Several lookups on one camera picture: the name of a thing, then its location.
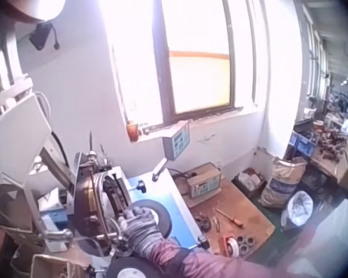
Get person's right hand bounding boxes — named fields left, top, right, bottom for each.
left=117, top=206, right=171, bottom=256

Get black toroid ring core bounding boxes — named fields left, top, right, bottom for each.
left=129, top=199, right=173, bottom=239

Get blue and white machine base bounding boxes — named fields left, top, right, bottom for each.
left=126, top=167, right=211, bottom=251

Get black wheel with white hub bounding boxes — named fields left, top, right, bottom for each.
left=106, top=254, right=176, bottom=278

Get black metal clamp part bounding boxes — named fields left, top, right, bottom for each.
left=197, top=213, right=212, bottom=231

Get beige power supply box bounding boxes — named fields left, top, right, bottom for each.
left=184, top=163, right=224, bottom=207

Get orange cup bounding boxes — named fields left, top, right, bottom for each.
left=126, top=120, right=140, bottom=143

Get grey control box with display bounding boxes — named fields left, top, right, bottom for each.
left=162, top=121, right=191, bottom=161

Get white tape roll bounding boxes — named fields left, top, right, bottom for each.
left=226, top=237, right=239, bottom=256

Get wooden workbench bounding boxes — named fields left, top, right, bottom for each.
left=173, top=175, right=276, bottom=259

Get dark box with papers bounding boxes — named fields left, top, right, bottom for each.
left=233, top=169, right=267, bottom=198

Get white machine cabinet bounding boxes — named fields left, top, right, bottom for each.
left=0, top=92, right=53, bottom=188

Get brown paper sack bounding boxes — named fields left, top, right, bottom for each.
left=260, top=157, right=308, bottom=209

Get white plastic bag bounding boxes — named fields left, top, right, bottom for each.
left=280, top=190, right=314, bottom=232

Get blue plastic crates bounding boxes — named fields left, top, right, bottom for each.
left=289, top=131, right=317, bottom=158

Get black power adapter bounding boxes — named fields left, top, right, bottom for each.
left=28, top=22, right=61, bottom=52

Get cluttered parts bench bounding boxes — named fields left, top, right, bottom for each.
left=309, top=114, right=348, bottom=182

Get round lamp shade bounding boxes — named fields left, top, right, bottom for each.
left=16, top=0, right=67, bottom=21

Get grey lever handle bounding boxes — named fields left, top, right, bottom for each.
left=151, top=158, right=168, bottom=182

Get wooden handled screwdriver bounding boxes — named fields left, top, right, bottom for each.
left=215, top=207, right=244, bottom=228

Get dark window frame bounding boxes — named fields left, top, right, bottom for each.
left=150, top=0, right=260, bottom=121

